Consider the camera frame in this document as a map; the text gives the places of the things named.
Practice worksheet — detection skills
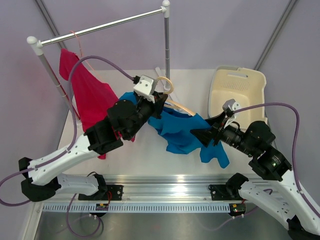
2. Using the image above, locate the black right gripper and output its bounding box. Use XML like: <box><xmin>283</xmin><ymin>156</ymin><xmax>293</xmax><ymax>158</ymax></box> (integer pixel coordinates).
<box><xmin>190</xmin><ymin>110</ymin><xmax>256</xmax><ymax>157</ymax></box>

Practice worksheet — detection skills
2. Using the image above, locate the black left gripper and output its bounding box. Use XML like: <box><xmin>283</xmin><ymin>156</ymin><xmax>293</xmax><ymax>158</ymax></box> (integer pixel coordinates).
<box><xmin>125</xmin><ymin>90</ymin><xmax>168</xmax><ymax>140</ymax></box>

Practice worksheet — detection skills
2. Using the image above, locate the beige plastic hanger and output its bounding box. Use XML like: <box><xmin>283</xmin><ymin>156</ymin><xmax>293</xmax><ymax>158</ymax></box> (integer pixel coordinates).
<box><xmin>156</xmin><ymin>76</ymin><xmax>196</xmax><ymax>116</ymax></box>

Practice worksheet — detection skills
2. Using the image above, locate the blue t shirt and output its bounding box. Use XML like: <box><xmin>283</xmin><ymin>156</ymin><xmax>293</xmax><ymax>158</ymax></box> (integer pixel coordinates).
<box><xmin>119</xmin><ymin>91</ymin><xmax>230</xmax><ymax>169</ymax></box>

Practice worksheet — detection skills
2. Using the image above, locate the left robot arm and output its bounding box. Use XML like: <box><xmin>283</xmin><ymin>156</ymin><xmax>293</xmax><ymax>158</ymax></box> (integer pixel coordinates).
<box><xmin>18</xmin><ymin>92</ymin><xmax>168</xmax><ymax>202</ymax></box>

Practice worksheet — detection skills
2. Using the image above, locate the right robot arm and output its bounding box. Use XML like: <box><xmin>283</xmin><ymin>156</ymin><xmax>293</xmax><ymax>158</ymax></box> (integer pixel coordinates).
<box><xmin>190</xmin><ymin>113</ymin><xmax>320</xmax><ymax>240</ymax></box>

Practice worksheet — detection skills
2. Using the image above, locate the pink t shirt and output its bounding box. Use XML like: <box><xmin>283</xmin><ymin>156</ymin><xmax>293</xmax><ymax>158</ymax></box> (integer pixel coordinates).
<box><xmin>58</xmin><ymin>48</ymin><xmax>136</xmax><ymax>160</ymax></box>

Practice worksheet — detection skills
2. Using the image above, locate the cream laundry basket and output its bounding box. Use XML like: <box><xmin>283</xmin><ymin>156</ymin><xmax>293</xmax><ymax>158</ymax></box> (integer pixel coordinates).
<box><xmin>208</xmin><ymin>66</ymin><xmax>267</xmax><ymax>118</ymax></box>

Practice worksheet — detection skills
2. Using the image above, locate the metal clothes rack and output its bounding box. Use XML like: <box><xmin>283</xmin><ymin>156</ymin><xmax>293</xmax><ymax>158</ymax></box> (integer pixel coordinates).
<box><xmin>26</xmin><ymin>0</ymin><xmax>171</xmax><ymax>120</ymax></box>

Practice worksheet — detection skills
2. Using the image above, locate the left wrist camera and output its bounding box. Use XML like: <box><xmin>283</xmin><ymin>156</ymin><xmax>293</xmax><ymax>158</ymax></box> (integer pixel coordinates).
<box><xmin>133</xmin><ymin>75</ymin><xmax>157</xmax><ymax>103</ymax></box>

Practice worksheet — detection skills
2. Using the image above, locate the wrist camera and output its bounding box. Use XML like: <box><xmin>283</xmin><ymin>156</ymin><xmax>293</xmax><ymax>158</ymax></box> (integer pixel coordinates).
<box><xmin>133</xmin><ymin>75</ymin><xmax>157</xmax><ymax>103</ymax></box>
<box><xmin>222</xmin><ymin>98</ymin><xmax>242</xmax><ymax>118</ymax></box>

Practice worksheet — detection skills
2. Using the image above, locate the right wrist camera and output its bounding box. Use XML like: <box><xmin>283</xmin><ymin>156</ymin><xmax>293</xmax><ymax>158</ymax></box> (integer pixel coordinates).
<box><xmin>222</xmin><ymin>98</ymin><xmax>242</xmax><ymax>118</ymax></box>

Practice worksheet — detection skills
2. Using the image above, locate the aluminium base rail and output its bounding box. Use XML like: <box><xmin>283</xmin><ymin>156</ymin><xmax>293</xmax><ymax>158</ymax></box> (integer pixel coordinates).
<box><xmin>104</xmin><ymin>174</ymin><xmax>231</xmax><ymax>202</ymax></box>

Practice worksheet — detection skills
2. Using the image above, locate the pink wire hanger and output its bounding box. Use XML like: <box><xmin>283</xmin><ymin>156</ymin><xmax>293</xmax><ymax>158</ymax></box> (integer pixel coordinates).
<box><xmin>69</xmin><ymin>30</ymin><xmax>101</xmax><ymax>77</ymax></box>

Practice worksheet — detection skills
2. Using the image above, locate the white slotted cable duct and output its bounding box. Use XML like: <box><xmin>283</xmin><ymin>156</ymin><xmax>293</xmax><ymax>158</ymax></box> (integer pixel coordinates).
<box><xmin>42</xmin><ymin>202</ymin><xmax>231</xmax><ymax>213</ymax></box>

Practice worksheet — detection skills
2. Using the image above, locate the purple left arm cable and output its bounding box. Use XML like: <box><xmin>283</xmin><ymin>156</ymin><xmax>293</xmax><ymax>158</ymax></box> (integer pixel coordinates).
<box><xmin>0</xmin><ymin>55</ymin><xmax>137</xmax><ymax>240</ymax></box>

